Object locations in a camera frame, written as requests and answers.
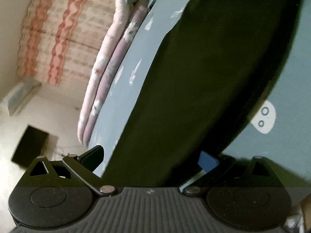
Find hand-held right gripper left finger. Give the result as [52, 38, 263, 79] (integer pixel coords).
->
[23, 145, 116, 196]

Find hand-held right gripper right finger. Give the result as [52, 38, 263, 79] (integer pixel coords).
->
[182, 150, 280, 196]

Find black shorts with white drawstring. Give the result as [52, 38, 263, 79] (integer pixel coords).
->
[102, 0, 305, 188]

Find black box on floor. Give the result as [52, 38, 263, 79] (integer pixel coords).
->
[11, 125, 49, 168]

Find purple floral quilt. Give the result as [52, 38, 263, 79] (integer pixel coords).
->
[83, 4, 149, 149]

